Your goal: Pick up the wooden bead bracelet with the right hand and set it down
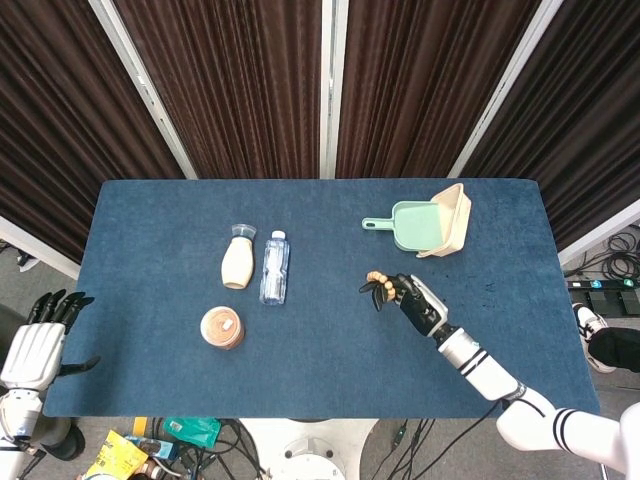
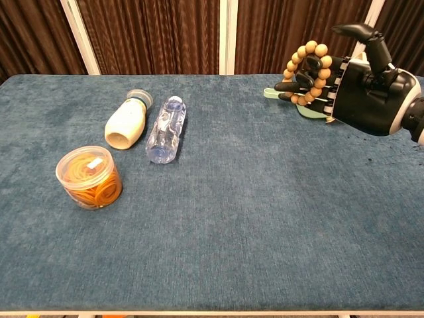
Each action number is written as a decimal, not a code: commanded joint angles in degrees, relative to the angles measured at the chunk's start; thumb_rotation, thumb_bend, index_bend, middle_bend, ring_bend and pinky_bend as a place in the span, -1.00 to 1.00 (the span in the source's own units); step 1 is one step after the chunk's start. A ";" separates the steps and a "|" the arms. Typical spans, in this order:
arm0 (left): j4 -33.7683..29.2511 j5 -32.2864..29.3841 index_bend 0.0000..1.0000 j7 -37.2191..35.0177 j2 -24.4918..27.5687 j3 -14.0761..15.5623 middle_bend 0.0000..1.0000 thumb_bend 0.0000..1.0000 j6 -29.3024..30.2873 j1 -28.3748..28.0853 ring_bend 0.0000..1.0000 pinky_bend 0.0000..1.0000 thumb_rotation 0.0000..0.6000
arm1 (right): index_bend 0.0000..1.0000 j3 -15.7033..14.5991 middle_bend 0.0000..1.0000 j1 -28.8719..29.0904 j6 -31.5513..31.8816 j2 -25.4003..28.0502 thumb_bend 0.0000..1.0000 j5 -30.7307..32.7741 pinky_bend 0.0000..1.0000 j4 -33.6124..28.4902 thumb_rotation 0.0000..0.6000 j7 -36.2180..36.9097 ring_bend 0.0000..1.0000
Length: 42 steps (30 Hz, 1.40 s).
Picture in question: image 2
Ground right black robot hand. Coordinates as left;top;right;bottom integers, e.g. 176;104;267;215
274;22;421;136

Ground wooden bead bracelet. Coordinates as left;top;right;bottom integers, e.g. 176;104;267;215
282;40;333;107

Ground green plastic scoop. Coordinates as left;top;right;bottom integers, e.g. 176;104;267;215
263;87;332;120

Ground clear plastic water bottle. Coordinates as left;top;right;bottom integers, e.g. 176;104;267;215
144;95;188;165

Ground teal tablecloth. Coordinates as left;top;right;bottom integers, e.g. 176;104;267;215
0;74;424;312

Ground brown curtain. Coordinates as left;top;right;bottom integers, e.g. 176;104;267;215
0;0;424;83

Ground white bottle with clear cap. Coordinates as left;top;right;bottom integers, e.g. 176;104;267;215
104;89;154;150

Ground clear jar of rubber bands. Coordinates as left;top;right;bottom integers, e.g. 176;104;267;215
55;145;123;210

